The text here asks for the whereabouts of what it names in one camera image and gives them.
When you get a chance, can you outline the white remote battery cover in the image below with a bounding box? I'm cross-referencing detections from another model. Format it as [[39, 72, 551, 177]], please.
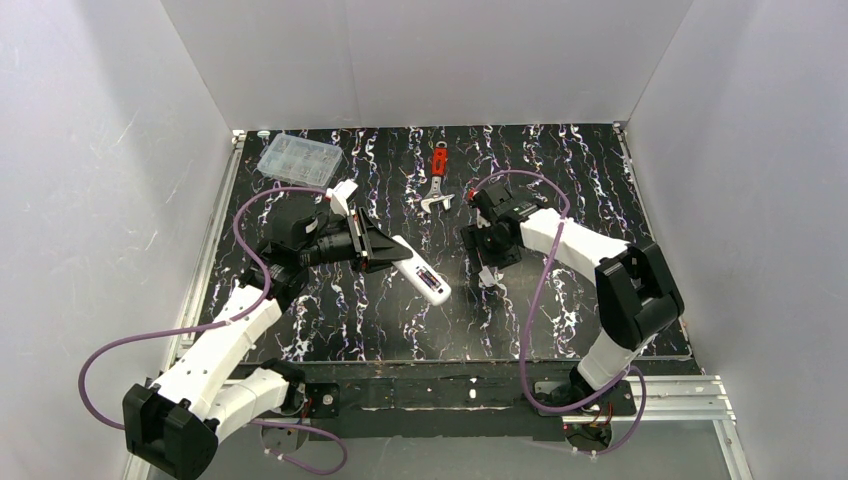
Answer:
[[478, 267, 499, 288]]

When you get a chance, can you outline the white air conditioner remote control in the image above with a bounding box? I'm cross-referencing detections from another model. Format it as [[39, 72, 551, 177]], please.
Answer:
[[392, 235, 452, 306]]

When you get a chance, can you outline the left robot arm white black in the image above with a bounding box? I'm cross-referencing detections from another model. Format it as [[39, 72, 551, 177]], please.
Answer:
[[122, 202, 424, 479]]

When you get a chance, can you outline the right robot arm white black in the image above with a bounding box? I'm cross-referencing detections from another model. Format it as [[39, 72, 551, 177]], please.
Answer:
[[462, 184, 685, 408]]

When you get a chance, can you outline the clear plastic screw box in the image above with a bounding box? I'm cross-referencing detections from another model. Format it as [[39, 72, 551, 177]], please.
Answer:
[[257, 134, 342, 188]]

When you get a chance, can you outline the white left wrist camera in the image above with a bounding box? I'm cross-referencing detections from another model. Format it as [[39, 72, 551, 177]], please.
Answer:
[[325, 179, 358, 217]]

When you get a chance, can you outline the red handled adjustable wrench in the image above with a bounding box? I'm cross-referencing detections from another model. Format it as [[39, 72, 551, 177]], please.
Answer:
[[420, 140, 454, 214]]

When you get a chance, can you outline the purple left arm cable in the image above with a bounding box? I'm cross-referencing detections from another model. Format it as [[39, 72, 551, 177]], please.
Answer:
[[78, 185, 349, 476]]

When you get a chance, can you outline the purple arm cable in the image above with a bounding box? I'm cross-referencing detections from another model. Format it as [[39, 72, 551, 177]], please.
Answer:
[[78, 185, 349, 476], [471, 169, 648, 456]]

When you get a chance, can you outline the black front mounting rail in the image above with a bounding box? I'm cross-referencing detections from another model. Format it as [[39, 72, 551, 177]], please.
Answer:
[[241, 358, 697, 442]]

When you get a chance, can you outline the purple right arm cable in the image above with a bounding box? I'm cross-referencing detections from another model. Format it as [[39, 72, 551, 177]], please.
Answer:
[[471, 169, 648, 456]]

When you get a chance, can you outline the aluminium table frame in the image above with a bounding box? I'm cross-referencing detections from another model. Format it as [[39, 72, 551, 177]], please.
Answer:
[[122, 129, 753, 480]]

